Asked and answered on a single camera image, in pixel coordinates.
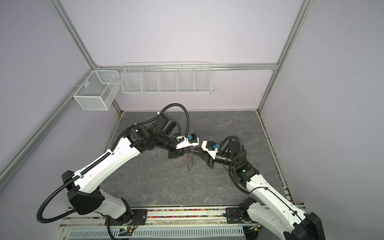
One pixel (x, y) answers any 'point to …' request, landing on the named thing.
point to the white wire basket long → (192, 77)
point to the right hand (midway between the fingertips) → (195, 150)
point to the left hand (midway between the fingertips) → (188, 151)
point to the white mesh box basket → (96, 92)
